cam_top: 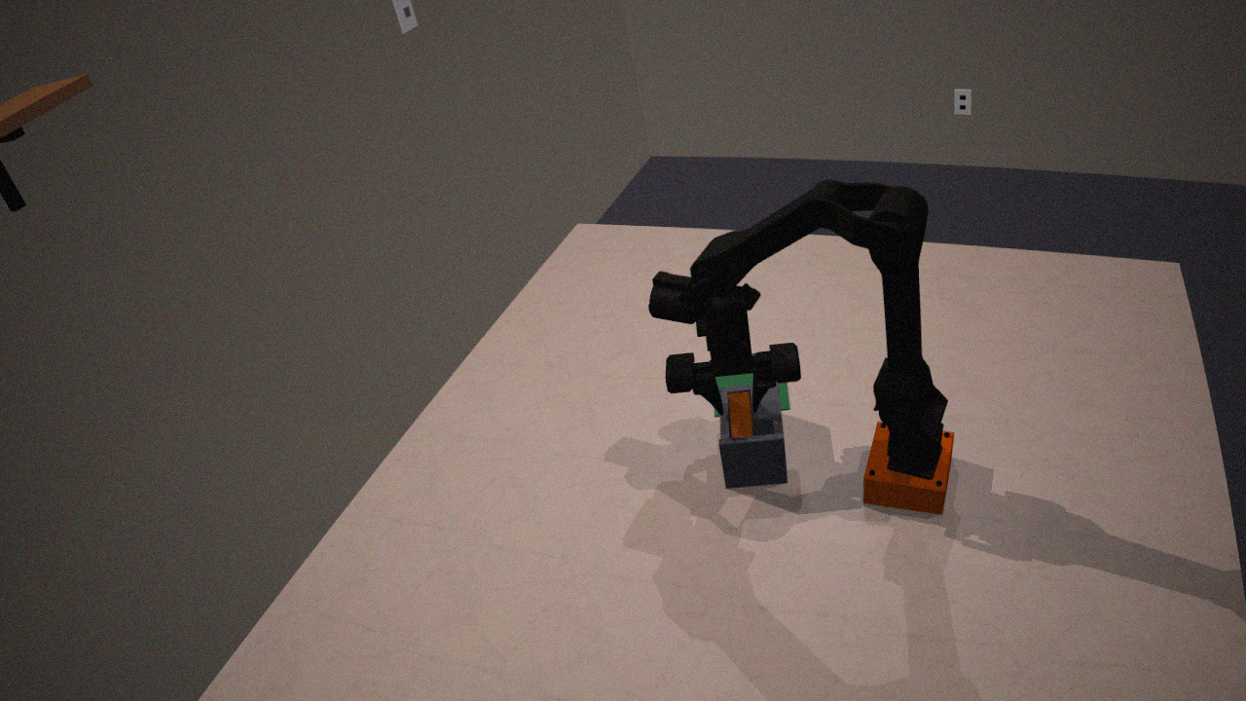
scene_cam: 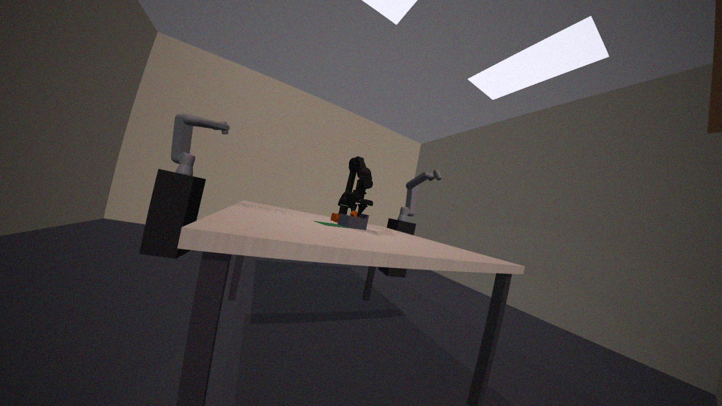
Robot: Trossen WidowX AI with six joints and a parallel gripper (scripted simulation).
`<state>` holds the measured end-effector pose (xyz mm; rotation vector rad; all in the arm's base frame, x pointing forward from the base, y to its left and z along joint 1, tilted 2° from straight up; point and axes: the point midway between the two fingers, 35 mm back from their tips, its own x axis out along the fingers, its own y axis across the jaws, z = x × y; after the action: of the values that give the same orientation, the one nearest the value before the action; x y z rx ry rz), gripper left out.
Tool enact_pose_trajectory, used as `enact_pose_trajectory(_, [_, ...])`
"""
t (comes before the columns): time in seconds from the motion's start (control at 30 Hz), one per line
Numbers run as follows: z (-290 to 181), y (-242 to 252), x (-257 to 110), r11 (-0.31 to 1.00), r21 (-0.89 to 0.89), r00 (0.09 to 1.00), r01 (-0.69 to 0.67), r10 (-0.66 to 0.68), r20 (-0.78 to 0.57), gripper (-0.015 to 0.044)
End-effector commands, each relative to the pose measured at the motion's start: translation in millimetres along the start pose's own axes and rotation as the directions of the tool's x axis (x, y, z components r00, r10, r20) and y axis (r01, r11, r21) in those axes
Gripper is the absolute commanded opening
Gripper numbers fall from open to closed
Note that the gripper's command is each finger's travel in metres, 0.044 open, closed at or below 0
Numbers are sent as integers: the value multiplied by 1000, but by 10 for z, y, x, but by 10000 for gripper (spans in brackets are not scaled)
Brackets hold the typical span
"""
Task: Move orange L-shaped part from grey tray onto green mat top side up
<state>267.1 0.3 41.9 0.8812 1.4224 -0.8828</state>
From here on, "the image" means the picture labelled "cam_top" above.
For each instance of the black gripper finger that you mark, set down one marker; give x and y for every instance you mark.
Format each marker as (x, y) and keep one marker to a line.
(712, 395)
(759, 389)

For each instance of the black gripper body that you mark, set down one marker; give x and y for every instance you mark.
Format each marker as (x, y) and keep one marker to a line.
(732, 357)

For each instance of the orange l-shaped part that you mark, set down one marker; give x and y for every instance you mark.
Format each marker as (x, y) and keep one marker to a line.
(740, 414)

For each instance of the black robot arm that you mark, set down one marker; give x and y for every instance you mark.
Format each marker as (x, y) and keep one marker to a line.
(906, 397)

